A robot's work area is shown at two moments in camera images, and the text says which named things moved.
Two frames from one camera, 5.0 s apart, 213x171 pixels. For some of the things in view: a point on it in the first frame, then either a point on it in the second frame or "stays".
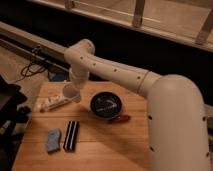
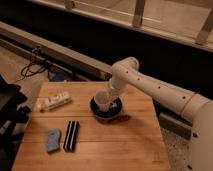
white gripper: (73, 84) → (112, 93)
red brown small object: (121, 118) stays
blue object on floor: (60, 76) stays
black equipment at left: (13, 117) stays
